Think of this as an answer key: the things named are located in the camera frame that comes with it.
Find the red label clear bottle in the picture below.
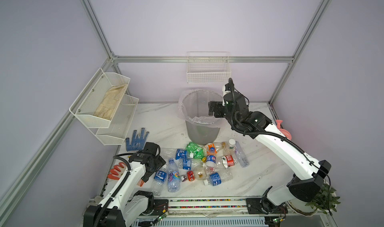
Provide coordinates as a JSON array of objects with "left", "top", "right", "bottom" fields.
[{"left": 216, "top": 155, "right": 238, "bottom": 170}]

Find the aluminium frame corner post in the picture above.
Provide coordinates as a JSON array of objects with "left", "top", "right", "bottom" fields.
[
  {"left": 269, "top": 0, "right": 332, "bottom": 105},
  {"left": 80, "top": 0, "right": 121, "bottom": 74}
]

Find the red cap round bottle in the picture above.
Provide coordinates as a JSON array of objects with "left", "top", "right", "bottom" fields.
[{"left": 181, "top": 171, "right": 207, "bottom": 182}]

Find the aluminium frame corner post left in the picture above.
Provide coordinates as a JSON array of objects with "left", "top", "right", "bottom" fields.
[{"left": 80, "top": 0, "right": 121, "bottom": 74}]

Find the clear bottle blue label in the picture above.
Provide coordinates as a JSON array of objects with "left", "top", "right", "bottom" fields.
[{"left": 152, "top": 165, "right": 168, "bottom": 197}]

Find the beige cloth glove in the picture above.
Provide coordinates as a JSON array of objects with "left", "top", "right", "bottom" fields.
[{"left": 94, "top": 84, "right": 128, "bottom": 121}]

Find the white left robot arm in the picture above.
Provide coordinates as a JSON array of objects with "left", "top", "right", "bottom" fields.
[{"left": 83, "top": 142, "right": 166, "bottom": 227}]

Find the white cap clear bottle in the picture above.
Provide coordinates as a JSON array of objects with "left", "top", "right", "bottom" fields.
[{"left": 229, "top": 139, "right": 250, "bottom": 168}]

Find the white mesh lower shelf tray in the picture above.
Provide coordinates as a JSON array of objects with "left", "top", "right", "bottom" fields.
[{"left": 96, "top": 94, "right": 139, "bottom": 146}]

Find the pepsi label plastic bottle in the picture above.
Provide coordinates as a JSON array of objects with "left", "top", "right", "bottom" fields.
[{"left": 206, "top": 151, "right": 217, "bottom": 168}]

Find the aluminium frame horizontal bar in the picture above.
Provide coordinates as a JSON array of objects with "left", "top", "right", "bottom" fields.
[{"left": 114, "top": 56, "right": 294, "bottom": 63}]

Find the orange label plastic bottle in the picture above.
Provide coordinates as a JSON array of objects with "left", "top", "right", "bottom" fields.
[{"left": 204, "top": 142, "right": 227, "bottom": 156}]

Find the white wire wall basket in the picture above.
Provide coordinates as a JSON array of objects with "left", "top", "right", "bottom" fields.
[{"left": 187, "top": 51, "right": 232, "bottom": 84}]

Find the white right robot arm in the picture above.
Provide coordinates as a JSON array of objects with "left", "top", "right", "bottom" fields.
[{"left": 208, "top": 90, "right": 332, "bottom": 214}]

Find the green crushed plastic bottle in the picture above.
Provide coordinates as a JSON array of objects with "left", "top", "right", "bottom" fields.
[{"left": 186, "top": 142, "right": 205, "bottom": 160}]

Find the metal base rail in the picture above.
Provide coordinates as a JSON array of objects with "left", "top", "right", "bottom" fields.
[{"left": 125, "top": 196, "right": 289, "bottom": 227}]

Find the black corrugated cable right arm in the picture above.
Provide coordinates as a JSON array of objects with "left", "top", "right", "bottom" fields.
[{"left": 227, "top": 77, "right": 331, "bottom": 180}]

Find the blue label bottle front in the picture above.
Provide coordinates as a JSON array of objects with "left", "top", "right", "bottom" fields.
[{"left": 203, "top": 170, "right": 233, "bottom": 186}]

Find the pink plastic watering can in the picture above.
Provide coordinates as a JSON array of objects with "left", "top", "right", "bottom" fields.
[{"left": 276, "top": 120, "right": 292, "bottom": 140}]

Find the white mesh upper shelf tray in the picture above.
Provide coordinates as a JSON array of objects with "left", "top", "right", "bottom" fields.
[{"left": 69, "top": 69, "right": 131, "bottom": 129}]

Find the blue label bottle middle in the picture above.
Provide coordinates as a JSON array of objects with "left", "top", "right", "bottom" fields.
[{"left": 179, "top": 159, "right": 204, "bottom": 171}]

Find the colourful label water bottle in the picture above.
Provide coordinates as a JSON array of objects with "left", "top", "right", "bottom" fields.
[{"left": 167, "top": 158, "right": 181, "bottom": 193}]

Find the aluminium frame corner post right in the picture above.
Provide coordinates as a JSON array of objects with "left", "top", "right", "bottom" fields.
[{"left": 269, "top": 0, "right": 332, "bottom": 105}]

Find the grey mesh waste bin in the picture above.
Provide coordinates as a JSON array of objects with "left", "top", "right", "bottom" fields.
[{"left": 177, "top": 89, "right": 223, "bottom": 146}]

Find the white mesh shelf tray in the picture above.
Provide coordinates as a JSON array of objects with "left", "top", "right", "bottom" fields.
[
  {"left": 96, "top": 94, "right": 139, "bottom": 146},
  {"left": 69, "top": 69, "right": 131, "bottom": 129}
]

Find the blue knitted work glove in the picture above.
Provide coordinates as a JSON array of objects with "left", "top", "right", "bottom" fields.
[{"left": 125, "top": 128, "right": 150, "bottom": 152}]

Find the potted green plant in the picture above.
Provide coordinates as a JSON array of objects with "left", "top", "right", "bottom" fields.
[{"left": 306, "top": 183, "right": 341, "bottom": 215}]

